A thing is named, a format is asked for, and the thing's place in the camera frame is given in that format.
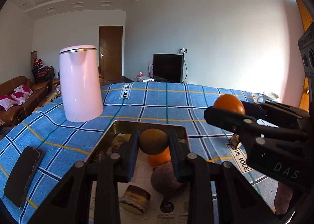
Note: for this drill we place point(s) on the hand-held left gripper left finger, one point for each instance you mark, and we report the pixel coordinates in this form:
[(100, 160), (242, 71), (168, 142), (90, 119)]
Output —
[(132, 155)]

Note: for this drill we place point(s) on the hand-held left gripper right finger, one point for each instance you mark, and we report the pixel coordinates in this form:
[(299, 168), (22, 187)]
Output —
[(175, 155)]

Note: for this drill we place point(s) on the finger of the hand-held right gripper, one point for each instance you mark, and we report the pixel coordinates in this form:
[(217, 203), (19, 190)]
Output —
[(220, 116), (252, 110)]

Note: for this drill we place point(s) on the small orange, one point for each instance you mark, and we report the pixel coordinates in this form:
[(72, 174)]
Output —
[(228, 103), (127, 137)]

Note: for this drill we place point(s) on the large mandarin orange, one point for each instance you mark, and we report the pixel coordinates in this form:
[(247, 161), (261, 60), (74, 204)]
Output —
[(159, 160)]

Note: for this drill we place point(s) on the dark chocolate pastry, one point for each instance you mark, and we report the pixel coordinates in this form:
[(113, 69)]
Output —
[(100, 156), (115, 145)]

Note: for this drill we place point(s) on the brown kiwi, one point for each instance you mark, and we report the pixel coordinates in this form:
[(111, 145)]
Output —
[(153, 140)]

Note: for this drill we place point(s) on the purple passion fruit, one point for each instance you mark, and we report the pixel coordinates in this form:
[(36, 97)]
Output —
[(162, 179)]

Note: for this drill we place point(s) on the pink tin box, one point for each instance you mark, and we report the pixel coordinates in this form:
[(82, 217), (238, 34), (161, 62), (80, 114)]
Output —
[(108, 138)]

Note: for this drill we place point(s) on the layered chocolate cake slice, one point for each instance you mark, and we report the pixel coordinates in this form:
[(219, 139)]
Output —
[(135, 198)]

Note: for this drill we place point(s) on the person's right hand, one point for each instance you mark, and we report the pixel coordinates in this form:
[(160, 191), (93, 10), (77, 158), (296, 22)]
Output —
[(282, 199)]

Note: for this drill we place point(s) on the white printed mug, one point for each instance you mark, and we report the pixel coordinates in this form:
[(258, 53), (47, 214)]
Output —
[(269, 96)]

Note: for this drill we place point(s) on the wrapped chocolate cake roll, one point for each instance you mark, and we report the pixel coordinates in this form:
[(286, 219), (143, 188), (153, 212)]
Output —
[(235, 139)]

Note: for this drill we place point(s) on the blue plaid tablecloth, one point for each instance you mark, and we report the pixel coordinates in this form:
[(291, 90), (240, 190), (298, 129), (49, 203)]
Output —
[(171, 106)]

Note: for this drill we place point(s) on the black television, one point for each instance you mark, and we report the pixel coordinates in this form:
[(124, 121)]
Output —
[(168, 68)]

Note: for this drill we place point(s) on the white low tv stand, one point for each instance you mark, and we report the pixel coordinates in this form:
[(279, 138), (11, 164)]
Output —
[(144, 79)]

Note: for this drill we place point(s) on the pink electric kettle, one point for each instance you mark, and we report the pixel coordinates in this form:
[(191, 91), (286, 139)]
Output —
[(81, 86)]

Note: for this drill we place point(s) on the dark brown room door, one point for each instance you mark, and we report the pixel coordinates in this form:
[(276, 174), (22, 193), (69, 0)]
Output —
[(110, 52)]

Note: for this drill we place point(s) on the black smartphone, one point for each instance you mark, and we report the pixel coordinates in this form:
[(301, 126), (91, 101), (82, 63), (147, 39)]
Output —
[(23, 177)]

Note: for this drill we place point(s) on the brown leather sofa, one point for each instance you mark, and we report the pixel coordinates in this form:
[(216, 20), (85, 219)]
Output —
[(24, 111)]

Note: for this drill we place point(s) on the stacked dark chairs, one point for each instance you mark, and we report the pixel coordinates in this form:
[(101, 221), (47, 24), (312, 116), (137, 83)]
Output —
[(43, 73)]

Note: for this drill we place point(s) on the floral pillow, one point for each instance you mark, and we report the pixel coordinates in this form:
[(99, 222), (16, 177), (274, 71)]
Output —
[(7, 101), (22, 91)]

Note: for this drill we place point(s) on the white wall outlet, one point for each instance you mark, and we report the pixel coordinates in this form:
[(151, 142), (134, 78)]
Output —
[(182, 50)]

